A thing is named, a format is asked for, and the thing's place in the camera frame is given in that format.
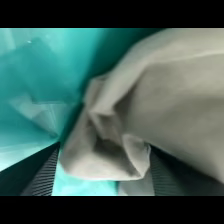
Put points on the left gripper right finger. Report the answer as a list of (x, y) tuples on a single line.
[(186, 182)]

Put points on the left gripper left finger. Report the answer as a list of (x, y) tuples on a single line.
[(39, 176)]

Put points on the brown polo shirt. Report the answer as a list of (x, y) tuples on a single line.
[(160, 100)]

